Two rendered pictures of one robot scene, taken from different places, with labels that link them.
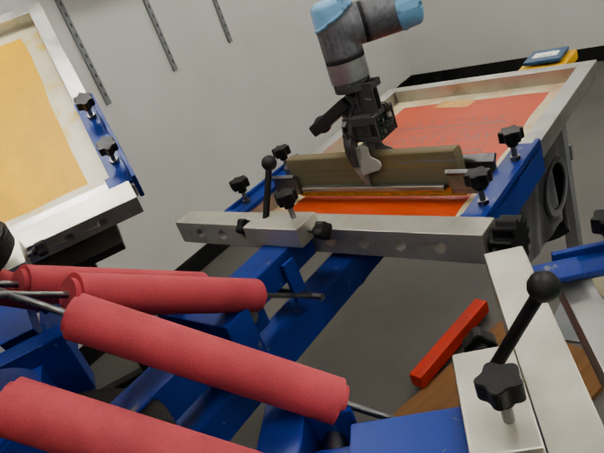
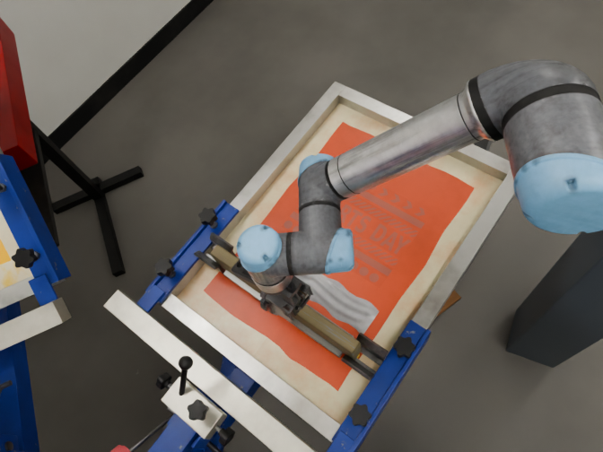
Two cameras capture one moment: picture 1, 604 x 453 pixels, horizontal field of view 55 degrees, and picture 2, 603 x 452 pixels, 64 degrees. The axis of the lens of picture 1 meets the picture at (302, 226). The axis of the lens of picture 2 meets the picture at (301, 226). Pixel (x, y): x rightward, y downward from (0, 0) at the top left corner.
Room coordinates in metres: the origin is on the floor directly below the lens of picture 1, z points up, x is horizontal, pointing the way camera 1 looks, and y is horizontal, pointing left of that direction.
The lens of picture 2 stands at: (0.75, -0.32, 2.07)
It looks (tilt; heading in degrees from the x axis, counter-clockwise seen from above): 62 degrees down; 8
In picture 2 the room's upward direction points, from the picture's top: 19 degrees counter-clockwise
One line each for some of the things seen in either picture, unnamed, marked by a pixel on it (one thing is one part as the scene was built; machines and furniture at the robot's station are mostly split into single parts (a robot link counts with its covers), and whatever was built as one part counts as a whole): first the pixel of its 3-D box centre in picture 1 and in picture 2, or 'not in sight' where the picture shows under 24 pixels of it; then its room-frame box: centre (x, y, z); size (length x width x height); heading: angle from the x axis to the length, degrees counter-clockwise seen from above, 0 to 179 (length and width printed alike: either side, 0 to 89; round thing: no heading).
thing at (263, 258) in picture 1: (270, 267); (183, 432); (0.87, 0.07, 1.02); 0.17 x 0.06 x 0.05; 135
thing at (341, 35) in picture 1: (338, 29); (265, 255); (1.10, -0.19, 1.31); 0.09 x 0.08 x 0.11; 82
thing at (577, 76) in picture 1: (421, 145); (340, 236); (1.27, -0.33, 0.97); 0.79 x 0.58 x 0.04; 135
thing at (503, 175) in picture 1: (502, 193); (382, 386); (0.90, -0.35, 0.98); 0.30 x 0.05 x 0.07; 135
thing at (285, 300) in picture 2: (363, 111); (283, 288); (1.10, -0.19, 1.15); 0.09 x 0.08 x 0.12; 45
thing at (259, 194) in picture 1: (271, 194); (196, 253); (1.30, 0.04, 0.98); 0.30 x 0.05 x 0.07; 135
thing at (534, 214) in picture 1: (521, 208); not in sight; (1.18, -0.49, 0.77); 0.46 x 0.09 x 0.36; 135
